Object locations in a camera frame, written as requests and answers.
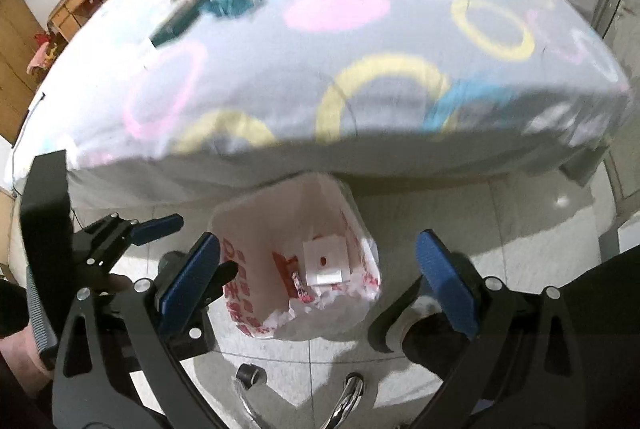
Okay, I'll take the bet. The teal gold ornate box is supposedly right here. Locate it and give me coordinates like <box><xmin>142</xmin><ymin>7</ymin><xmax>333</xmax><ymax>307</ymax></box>
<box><xmin>150</xmin><ymin>0</ymin><xmax>208</xmax><ymax>48</ymax></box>

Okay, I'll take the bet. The white box with red dot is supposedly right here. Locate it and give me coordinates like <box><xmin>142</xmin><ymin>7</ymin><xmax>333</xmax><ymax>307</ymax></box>
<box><xmin>303</xmin><ymin>235</ymin><xmax>350</xmax><ymax>286</ymax></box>

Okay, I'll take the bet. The red candy wrapper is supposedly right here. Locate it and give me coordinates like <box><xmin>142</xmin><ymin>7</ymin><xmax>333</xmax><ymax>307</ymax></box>
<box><xmin>291</xmin><ymin>271</ymin><xmax>314</xmax><ymax>305</ymax></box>

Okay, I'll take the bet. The person's left hand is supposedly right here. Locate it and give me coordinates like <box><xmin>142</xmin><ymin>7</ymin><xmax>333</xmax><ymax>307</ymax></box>
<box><xmin>0</xmin><ymin>273</ymin><xmax>134</xmax><ymax>400</ymax></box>

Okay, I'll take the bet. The bed with ring-patterned sheet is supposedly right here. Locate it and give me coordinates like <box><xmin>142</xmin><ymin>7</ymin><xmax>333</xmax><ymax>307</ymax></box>
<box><xmin>13</xmin><ymin>0</ymin><xmax>634</xmax><ymax>208</ymax></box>

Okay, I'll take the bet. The wooden wardrobe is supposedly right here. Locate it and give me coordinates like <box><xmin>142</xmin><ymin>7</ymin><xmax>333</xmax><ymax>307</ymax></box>
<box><xmin>0</xmin><ymin>0</ymin><xmax>42</xmax><ymax>146</ymax></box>

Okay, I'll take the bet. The blue crinkled wrapper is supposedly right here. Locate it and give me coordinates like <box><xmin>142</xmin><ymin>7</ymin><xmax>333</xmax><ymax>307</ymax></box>
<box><xmin>204</xmin><ymin>0</ymin><xmax>265</xmax><ymax>19</ymax></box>

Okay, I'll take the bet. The chrome chair leg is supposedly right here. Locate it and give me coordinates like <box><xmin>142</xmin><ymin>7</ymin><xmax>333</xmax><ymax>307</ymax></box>
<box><xmin>232</xmin><ymin>363</ymin><xmax>364</xmax><ymax>429</ymax></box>

